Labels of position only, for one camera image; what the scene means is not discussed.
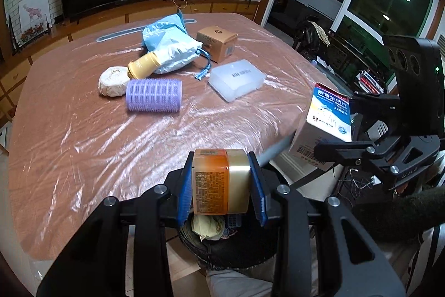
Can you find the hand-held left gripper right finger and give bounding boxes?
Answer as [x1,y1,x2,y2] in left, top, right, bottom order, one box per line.
[248,151,407,297]

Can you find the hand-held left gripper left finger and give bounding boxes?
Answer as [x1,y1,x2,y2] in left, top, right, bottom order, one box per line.
[36,151,195,297]

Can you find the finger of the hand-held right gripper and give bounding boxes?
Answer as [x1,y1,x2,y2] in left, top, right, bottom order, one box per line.
[348,92,400,137]
[314,135,440,192]

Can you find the orange jar with gold lid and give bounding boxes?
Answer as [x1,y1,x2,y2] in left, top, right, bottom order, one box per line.
[192,148,251,216]

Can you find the white medicine box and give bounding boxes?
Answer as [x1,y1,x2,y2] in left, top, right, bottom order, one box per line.
[288,82,353,172]

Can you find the black mesh trash bin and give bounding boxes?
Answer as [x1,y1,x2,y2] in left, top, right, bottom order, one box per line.
[177,213,279,271]

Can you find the yellow plastic cup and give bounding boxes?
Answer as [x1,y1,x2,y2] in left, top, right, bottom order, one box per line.
[127,51,161,80]

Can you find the blue white drawstring bag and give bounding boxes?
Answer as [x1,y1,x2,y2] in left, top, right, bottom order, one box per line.
[141,12,212,82]

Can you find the person's right forearm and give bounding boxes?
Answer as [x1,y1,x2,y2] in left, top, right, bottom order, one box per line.
[351,186,445,245]

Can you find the row of books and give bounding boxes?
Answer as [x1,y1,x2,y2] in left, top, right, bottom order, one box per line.
[355,69,388,94]

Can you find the crumpled yellowish paper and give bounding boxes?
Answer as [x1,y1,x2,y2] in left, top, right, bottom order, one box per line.
[193,214,226,242]

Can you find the floral cloth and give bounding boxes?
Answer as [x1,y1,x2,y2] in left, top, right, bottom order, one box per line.
[310,21,331,46]

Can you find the person's grey pants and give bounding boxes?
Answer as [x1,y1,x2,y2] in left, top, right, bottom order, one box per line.
[206,269,279,297]

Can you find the dark jacket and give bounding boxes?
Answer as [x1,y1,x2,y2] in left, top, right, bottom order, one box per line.
[295,18,322,51]

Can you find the purple hair roller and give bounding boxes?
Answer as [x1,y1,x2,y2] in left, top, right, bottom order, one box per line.
[125,78,183,113]

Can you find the translucent plastic box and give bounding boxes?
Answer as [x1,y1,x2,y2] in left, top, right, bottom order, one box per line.
[207,58,266,103]

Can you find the beige paper-wrapped ball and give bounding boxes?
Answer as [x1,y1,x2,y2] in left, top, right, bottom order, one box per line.
[98,65,130,98]

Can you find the brown cardboard box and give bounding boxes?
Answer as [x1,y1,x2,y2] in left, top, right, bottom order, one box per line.
[196,26,239,63]

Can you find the red flower framed picture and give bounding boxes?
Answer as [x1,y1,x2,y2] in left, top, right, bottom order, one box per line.
[16,22,51,48]

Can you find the giraffe canvas picture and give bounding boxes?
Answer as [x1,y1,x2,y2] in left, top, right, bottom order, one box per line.
[18,0,53,30]

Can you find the tangle of white wires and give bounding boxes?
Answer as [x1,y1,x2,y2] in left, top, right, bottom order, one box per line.
[332,165,383,202]

